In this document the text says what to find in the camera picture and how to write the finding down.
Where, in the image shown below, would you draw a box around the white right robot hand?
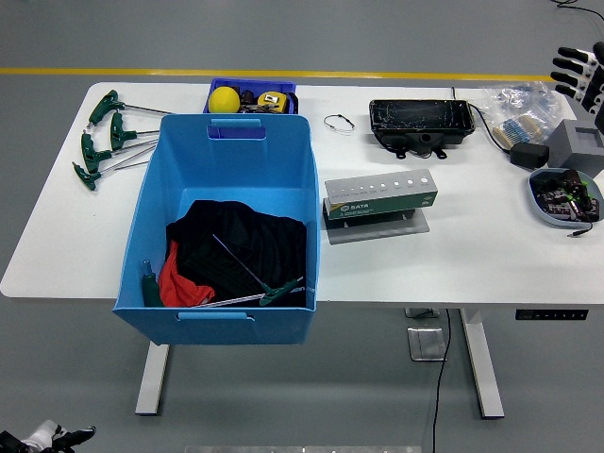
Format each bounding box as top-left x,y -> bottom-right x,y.
550,41 -> 604,114

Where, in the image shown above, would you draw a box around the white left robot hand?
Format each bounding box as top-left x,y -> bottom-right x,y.
23,420 -> 97,450

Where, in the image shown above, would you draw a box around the large green T-handle hex key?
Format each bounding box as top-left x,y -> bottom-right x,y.
141,259 -> 306,309

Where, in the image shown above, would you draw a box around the grey green hex key stand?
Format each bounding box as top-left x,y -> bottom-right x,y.
322,168 -> 439,245

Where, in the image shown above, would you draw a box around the small green T-handle hex key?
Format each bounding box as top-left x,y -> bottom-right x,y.
210,233 -> 306,308

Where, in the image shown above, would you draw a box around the large light blue plastic box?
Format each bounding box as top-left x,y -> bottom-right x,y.
111,112 -> 322,346

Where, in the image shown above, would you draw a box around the clear bag of blue parts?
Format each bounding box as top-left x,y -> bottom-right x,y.
481,80 -> 567,124

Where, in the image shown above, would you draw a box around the grey foam block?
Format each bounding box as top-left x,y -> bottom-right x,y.
546,118 -> 604,179

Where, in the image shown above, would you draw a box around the bag of resistor strips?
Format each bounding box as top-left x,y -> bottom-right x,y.
491,114 -> 552,153

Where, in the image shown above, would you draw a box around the black power adapter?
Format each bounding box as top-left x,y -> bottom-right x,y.
509,143 -> 551,170

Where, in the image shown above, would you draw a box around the white table leg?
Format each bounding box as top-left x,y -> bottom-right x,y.
460,309 -> 506,420
135,342 -> 170,417

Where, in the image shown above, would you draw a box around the dark electronic parts heap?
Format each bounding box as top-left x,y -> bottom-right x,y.
535,169 -> 601,223

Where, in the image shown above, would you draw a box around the light blue bowl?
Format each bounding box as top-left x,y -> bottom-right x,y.
528,167 -> 604,231

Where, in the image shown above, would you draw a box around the black plastic tray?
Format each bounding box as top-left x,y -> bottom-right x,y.
368,98 -> 476,160

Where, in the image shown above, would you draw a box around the red cloth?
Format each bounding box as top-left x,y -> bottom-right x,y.
158,239 -> 217,308

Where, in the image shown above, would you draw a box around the black table control panel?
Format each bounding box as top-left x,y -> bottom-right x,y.
514,309 -> 590,322

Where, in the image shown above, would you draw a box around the black cloth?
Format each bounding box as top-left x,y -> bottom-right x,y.
165,198 -> 309,308

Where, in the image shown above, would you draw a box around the metal floor plate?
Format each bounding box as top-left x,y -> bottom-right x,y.
407,327 -> 448,362

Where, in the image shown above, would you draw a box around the yellow tape measure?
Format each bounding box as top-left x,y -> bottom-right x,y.
257,91 -> 290,113

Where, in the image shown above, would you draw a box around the small dark blue bin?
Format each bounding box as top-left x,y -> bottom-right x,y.
203,77 -> 300,114

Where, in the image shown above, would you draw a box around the yellow ball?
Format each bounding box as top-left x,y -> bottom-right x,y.
209,86 -> 242,113

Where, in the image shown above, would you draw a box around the black looped floor cable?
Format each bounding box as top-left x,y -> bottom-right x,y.
551,0 -> 604,23

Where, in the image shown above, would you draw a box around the black adapter cable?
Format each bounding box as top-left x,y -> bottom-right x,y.
452,86 -> 514,153

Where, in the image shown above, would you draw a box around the thin wire loop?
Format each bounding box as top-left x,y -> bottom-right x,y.
324,113 -> 357,134

